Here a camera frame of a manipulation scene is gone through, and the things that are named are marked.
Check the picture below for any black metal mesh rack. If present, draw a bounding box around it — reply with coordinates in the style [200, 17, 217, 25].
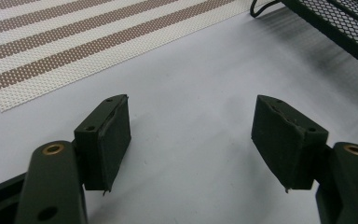
[249, 0, 358, 74]

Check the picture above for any striped woven placemat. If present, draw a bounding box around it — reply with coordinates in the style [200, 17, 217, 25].
[0, 0, 269, 113]

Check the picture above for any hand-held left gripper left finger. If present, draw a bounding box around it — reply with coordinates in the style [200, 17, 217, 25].
[14, 93, 132, 224]

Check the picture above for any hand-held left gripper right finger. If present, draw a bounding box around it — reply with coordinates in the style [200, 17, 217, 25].
[251, 94, 358, 224]

